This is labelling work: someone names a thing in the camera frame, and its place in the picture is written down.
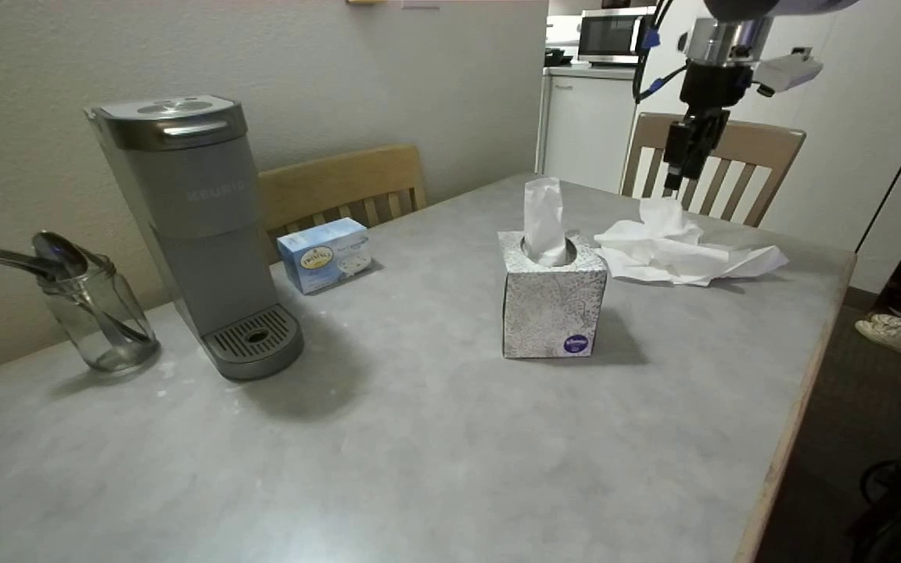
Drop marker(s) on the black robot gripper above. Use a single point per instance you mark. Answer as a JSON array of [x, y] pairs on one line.
[[707, 106]]

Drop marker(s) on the white tissue paper sheet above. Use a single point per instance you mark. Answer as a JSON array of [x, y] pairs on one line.
[[665, 216]]

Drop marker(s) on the crumpled white tissue pile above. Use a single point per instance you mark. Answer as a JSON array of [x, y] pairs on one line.
[[700, 261]]

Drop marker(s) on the white tissue in box opening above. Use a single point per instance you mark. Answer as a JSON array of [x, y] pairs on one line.
[[543, 220]]

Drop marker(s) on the grey cube tissue box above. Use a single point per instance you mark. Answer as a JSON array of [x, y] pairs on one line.
[[556, 309]]

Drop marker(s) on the grey rectangular box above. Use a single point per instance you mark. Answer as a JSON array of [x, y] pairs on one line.
[[201, 220]]

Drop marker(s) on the wooden slat-back chair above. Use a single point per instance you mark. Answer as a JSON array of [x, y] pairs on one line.
[[343, 184], [766, 145]]

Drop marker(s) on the white mini fridge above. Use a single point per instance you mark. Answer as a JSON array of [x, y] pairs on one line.
[[585, 131]]

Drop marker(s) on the black microwave oven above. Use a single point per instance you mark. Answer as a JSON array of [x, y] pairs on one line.
[[614, 37]]

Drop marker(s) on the small light blue carton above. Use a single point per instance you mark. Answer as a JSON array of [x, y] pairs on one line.
[[326, 255]]

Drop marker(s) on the clear glass jar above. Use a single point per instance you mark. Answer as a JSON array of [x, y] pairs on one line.
[[102, 317]]

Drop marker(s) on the metal spoon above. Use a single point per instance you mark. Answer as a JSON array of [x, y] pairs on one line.
[[6, 257], [59, 255]]

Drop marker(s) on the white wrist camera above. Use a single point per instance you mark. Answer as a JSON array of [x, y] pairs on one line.
[[785, 71]]

